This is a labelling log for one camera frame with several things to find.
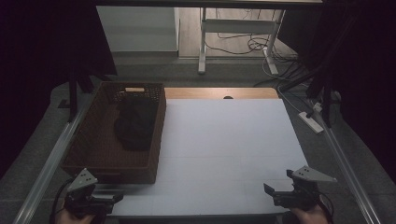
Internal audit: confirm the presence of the black floor cable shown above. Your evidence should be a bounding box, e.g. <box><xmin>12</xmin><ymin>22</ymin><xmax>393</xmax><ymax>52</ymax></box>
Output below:
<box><xmin>205</xmin><ymin>31</ymin><xmax>302</xmax><ymax>64</ymax></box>

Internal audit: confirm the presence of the dark curtain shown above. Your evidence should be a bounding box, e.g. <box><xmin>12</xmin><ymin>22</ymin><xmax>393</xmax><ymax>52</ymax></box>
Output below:
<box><xmin>0</xmin><ymin>0</ymin><xmax>119</xmax><ymax>181</ymax></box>
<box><xmin>276</xmin><ymin>0</ymin><xmax>396</xmax><ymax>185</ymax></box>

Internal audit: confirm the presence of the white cabinet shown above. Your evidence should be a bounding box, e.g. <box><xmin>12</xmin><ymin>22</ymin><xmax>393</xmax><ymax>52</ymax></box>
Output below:
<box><xmin>96</xmin><ymin>6</ymin><xmax>181</xmax><ymax>53</ymax></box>

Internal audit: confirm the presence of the person's left hand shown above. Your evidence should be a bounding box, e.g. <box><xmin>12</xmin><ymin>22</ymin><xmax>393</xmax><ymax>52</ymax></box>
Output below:
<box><xmin>55</xmin><ymin>206</ymin><xmax>97</xmax><ymax>224</ymax></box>

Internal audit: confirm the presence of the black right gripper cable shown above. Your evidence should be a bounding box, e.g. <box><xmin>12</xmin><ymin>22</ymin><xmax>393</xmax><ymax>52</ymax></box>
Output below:
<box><xmin>317</xmin><ymin>191</ymin><xmax>334</xmax><ymax>222</ymax></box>

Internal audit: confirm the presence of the brown woven basket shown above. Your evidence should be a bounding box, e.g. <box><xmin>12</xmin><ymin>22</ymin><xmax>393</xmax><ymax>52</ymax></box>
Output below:
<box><xmin>61</xmin><ymin>81</ymin><xmax>167</xmax><ymax>185</ymax></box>

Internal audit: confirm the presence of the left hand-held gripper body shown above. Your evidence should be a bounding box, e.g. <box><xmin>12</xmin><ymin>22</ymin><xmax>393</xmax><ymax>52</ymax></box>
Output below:
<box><xmin>64</xmin><ymin>167</ymin><xmax>108</xmax><ymax>219</ymax></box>

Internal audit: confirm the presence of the aluminium rail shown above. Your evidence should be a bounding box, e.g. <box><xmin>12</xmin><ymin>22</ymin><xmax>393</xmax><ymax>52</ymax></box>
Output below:
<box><xmin>12</xmin><ymin>105</ymin><xmax>92</xmax><ymax>224</ymax></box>
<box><xmin>311</xmin><ymin>102</ymin><xmax>382</xmax><ymax>224</ymax></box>

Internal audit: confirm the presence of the person's right hand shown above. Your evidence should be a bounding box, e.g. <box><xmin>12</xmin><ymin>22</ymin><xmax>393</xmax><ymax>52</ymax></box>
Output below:
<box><xmin>289</xmin><ymin>203</ymin><xmax>331</xmax><ymax>224</ymax></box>

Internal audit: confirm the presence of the black stand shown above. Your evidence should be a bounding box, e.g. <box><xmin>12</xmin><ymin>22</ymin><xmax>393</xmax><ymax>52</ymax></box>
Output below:
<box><xmin>279</xmin><ymin>12</ymin><xmax>359</xmax><ymax>129</ymax></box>
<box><xmin>57</xmin><ymin>71</ymin><xmax>94</xmax><ymax>123</ymax></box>

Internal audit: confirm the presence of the white table mat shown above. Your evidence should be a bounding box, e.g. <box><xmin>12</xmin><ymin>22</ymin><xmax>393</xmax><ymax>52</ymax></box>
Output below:
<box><xmin>92</xmin><ymin>98</ymin><xmax>312</xmax><ymax>217</ymax></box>

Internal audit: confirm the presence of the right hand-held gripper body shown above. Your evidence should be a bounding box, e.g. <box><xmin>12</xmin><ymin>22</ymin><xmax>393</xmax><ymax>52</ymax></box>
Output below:
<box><xmin>273</xmin><ymin>165</ymin><xmax>338</xmax><ymax>211</ymax></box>

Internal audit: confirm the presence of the white floor cable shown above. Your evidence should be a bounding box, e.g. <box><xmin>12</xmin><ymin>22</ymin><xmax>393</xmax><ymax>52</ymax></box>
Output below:
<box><xmin>262</xmin><ymin>55</ymin><xmax>316</xmax><ymax>115</ymax></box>

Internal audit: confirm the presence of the white power strip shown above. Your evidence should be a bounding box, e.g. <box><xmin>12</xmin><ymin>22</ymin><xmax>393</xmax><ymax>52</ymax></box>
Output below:
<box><xmin>298</xmin><ymin>111</ymin><xmax>325</xmax><ymax>134</ymax></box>

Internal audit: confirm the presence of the black cloth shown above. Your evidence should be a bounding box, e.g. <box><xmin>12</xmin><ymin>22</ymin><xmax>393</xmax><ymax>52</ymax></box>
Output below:
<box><xmin>113</xmin><ymin>96</ymin><xmax>160</xmax><ymax>152</ymax></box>

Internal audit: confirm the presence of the white desk frame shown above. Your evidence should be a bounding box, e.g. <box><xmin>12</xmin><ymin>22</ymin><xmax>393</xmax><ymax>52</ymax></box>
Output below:
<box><xmin>197</xmin><ymin>7</ymin><xmax>286</xmax><ymax>76</ymax></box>

